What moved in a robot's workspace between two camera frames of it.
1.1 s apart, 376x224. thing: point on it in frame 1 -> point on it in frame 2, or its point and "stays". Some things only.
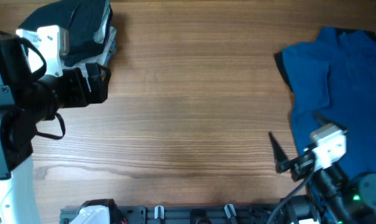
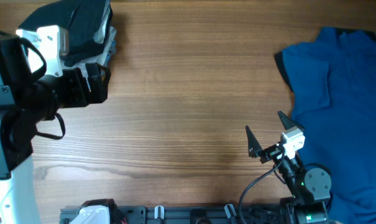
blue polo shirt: (341, 78) stays
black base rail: (184, 214) stays
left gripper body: (72, 91) stays
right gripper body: (299, 167) -> (269, 153)
